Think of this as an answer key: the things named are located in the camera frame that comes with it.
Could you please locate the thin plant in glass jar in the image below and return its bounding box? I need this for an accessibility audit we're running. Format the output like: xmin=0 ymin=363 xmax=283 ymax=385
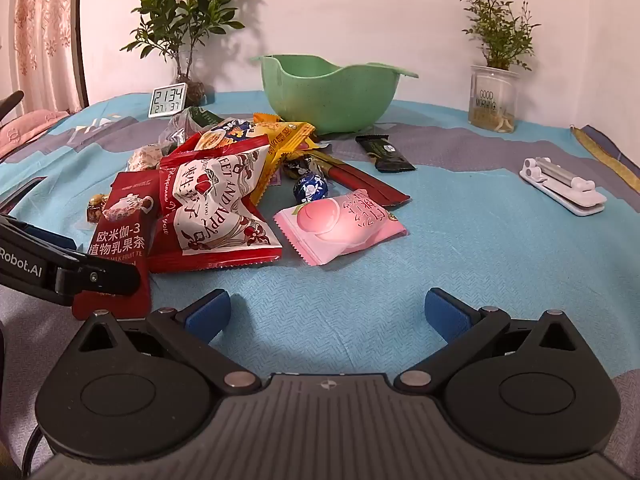
xmin=460 ymin=0 xmax=542 ymax=133

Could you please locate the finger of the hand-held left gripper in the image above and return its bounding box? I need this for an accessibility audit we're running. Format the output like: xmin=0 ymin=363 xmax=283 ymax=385
xmin=55 ymin=253 xmax=141 ymax=306
xmin=0 ymin=177 xmax=49 ymax=211

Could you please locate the orange white printed packet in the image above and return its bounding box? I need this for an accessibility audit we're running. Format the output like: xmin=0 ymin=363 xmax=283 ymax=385
xmin=194 ymin=119 xmax=271 ymax=152

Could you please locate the beige nougat candy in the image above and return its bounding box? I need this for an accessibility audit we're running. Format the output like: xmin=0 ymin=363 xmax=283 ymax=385
xmin=126 ymin=143 xmax=166 ymax=172

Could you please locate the blue grey printed bedsheet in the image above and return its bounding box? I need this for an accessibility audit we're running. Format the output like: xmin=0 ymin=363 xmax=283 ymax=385
xmin=0 ymin=91 xmax=640 ymax=461

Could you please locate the red white snack bag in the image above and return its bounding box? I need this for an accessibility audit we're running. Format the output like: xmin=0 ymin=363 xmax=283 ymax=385
xmin=146 ymin=135 xmax=284 ymax=274

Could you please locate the pink pillow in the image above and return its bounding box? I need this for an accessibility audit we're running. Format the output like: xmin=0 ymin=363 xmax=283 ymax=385
xmin=0 ymin=109 xmax=71 ymax=160

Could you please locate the black snack bar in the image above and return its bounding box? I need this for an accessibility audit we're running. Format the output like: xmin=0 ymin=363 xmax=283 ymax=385
xmin=356 ymin=135 xmax=417 ymax=173

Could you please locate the leafy plant in glass vase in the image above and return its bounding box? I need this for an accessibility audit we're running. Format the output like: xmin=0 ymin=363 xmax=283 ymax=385
xmin=120 ymin=0 xmax=253 ymax=106

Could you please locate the clear bag with green packet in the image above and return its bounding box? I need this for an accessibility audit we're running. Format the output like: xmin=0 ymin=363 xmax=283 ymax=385
xmin=159 ymin=106 xmax=226 ymax=155

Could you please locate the red tea packet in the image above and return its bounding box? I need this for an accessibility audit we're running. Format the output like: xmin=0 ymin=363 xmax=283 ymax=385
xmin=72 ymin=170 xmax=157 ymax=322

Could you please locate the pink peach snack packet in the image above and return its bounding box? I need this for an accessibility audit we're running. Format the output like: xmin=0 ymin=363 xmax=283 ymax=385
xmin=273 ymin=188 xmax=408 ymax=267

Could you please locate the yellow snack packet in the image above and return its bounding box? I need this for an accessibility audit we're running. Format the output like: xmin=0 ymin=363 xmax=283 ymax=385
xmin=248 ymin=111 xmax=317 ymax=207

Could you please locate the white digital clock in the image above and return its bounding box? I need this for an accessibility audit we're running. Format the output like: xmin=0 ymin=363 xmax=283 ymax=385
xmin=149 ymin=82 xmax=188 ymax=119

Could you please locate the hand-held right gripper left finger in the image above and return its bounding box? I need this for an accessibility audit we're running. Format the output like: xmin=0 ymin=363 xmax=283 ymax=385
xmin=67 ymin=289 xmax=262 ymax=395

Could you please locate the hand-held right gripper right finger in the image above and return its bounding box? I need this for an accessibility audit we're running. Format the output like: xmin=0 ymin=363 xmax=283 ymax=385
xmin=395 ymin=287 xmax=590 ymax=395

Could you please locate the small golden candy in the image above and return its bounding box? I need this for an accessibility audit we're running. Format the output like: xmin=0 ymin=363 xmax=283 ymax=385
xmin=87 ymin=194 xmax=110 ymax=224

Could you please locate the black cable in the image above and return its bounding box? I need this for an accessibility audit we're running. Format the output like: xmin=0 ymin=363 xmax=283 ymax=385
xmin=22 ymin=422 xmax=46 ymax=478

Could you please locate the brown wrapped candy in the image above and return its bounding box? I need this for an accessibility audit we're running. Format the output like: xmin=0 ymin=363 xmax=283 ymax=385
xmin=281 ymin=155 xmax=313 ymax=179

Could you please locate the blue foil candy ball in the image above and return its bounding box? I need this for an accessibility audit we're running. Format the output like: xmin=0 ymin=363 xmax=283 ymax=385
xmin=293 ymin=170 xmax=330 ymax=206

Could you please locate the dark curved object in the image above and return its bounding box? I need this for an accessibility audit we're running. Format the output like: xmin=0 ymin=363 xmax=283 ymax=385
xmin=0 ymin=91 xmax=25 ymax=117

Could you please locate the green plastic bowl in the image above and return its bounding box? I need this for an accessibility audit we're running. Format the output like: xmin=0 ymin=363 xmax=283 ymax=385
xmin=251 ymin=54 xmax=420 ymax=135

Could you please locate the dark red long packet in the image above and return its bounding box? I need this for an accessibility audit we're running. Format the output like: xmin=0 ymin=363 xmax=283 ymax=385
xmin=307 ymin=150 xmax=412 ymax=208

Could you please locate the pink patterned curtain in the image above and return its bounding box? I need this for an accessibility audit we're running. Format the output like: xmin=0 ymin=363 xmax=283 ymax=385
xmin=12 ymin=0 xmax=91 ymax=113

